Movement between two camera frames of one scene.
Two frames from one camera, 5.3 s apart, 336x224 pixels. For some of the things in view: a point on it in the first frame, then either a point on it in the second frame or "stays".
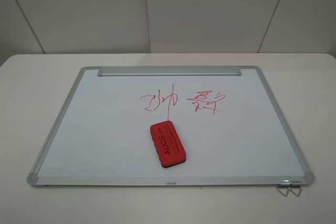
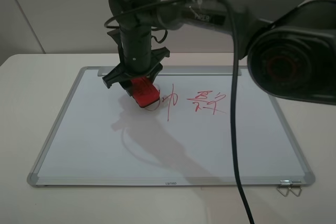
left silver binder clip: x=284 y=184 stays
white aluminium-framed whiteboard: x=232 y=127 stays
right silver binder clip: x=295 y=184 stays
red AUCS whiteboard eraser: x=168 y=144 -> x=144 y=92
